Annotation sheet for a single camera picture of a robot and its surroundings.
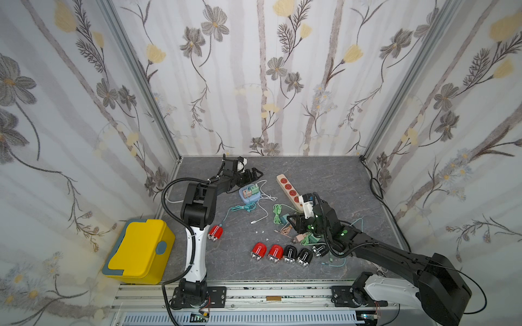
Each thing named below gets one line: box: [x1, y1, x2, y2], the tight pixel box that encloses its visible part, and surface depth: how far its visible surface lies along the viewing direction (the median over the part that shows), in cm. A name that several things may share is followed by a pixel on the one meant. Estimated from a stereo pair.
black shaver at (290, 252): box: [284, 244, 298, 261], surface depth 84 cm
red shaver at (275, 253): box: [268, 244, 284, 263], surface depth 84 cm
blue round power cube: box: [238, 185, 261, 204], surface depth 101 cm
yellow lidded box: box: [101, 218, 176, 285], surface depth 74 cm
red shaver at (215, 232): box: [207, 224, 224, 242], surface depth 90 cm
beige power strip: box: [275, 173, 304, 213], surface depth 106 cm
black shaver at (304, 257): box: [296, 247, 314, 267], surface depth 83 cm
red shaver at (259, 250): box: [250, 241, 268, 261], surface depth 84 cm
